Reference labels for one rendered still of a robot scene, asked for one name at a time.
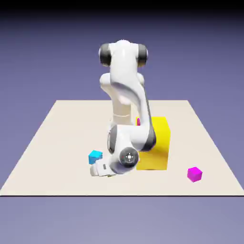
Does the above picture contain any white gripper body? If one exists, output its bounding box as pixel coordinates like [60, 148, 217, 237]
[90, 159, 104, 177]

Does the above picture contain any small cyan cube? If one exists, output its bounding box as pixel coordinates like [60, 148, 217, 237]
[88, 150, 103, 165]

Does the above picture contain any large yellow box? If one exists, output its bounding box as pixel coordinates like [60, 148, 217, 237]
[136, 116, 171, 171]

